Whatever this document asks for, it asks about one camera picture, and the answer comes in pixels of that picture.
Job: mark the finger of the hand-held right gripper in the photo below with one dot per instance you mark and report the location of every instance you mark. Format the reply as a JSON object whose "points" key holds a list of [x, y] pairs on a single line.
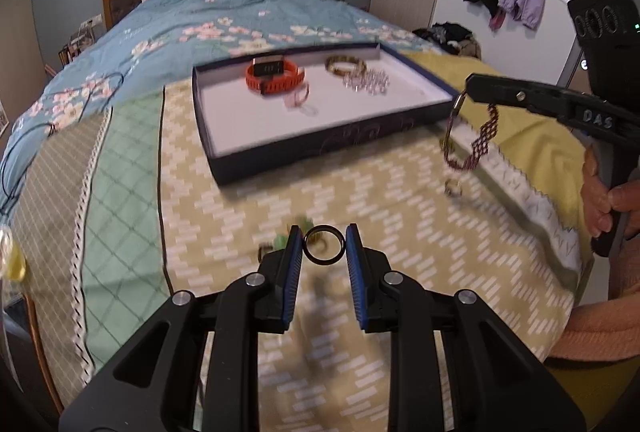
{"points": [[505, 91]]}

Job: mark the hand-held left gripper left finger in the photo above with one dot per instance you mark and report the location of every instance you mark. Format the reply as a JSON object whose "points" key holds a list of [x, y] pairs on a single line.
{"points": [[292, 272]]}

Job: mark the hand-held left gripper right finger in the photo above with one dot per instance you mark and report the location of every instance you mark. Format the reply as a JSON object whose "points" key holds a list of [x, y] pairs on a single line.
{"points": [[356, 272]]}

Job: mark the navy jewelry box tray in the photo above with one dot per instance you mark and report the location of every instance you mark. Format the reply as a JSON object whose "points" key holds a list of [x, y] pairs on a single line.
{"points": [[250, 121]]}

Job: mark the gold bangle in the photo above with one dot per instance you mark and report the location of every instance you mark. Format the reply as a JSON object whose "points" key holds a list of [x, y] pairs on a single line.
{"points": [[345, 70]]}

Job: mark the orange smart watch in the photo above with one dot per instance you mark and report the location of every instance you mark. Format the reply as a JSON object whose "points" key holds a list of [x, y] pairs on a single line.
{"points": [[251, 79]]}

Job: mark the person's right hand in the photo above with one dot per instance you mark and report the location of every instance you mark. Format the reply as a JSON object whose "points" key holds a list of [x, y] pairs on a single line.
{"points": [[597, 202]]}

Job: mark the plain yellow cloth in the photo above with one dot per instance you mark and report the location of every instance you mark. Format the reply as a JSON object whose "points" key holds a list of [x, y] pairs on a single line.
{"points": [[525, 146]]}

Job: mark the pink hanging garment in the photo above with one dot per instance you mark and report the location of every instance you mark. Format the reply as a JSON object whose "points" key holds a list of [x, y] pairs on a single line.
{"points": [[497, 19]]}

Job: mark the pile of dark clothes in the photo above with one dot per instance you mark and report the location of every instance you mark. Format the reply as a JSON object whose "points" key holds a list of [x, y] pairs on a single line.
{"points": [[447, 39]]}

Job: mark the patchwork patterned cloth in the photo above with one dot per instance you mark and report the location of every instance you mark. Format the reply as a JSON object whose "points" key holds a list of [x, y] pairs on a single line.
{"points": [[350, 192]]}

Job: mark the person's peach sweater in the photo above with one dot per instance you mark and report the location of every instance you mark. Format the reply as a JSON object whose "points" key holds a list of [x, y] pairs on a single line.
{"points": [[600, 327]]}

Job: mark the blue floral duvet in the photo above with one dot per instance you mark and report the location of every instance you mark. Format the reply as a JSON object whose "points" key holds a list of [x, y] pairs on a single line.
{"points": [[200, 21]]}

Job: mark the round white yellow container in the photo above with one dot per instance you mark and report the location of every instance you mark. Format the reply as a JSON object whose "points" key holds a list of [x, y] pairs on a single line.
{"points": [[11, 259]]}

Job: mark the group of cosmetic bottles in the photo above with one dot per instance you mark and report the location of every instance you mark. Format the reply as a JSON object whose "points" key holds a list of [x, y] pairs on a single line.
{"points": [[75, 46]]}

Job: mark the beige wardrobe beside window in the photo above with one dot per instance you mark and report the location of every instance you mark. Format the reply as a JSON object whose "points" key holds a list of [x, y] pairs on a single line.
{"points": [[15, 36]]}

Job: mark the white wall socket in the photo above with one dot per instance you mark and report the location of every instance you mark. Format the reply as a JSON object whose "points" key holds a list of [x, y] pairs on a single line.
{"points": [[91, 19]]}

